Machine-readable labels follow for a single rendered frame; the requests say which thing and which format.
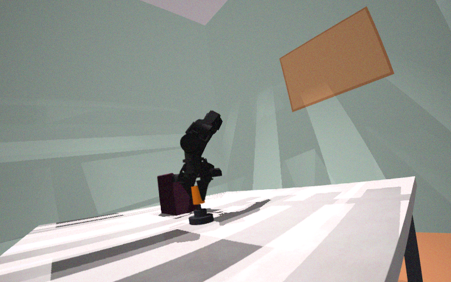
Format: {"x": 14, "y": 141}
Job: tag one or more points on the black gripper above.
{"x": 194, "y": 170}

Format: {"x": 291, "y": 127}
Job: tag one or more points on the orange cylindrical knob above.
{"x": 196, "y": 195}

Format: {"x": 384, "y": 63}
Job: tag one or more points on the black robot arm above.
{"x": 198, "y": 135}

